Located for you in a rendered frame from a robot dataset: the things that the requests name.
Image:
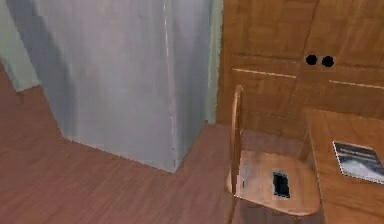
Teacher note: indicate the grey refrigerator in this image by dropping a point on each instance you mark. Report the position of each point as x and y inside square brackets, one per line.
[116, 83]

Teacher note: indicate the black radiophone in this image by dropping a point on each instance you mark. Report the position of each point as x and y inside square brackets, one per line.
[281, 184]

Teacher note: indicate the brown wooden cupboard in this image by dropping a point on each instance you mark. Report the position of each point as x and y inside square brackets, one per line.
[276, 83]

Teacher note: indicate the brown wooden chair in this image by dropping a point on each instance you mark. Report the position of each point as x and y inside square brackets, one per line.
[260, 180]

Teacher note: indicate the brown wooden table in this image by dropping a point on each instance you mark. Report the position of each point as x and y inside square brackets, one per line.
[346, 200]

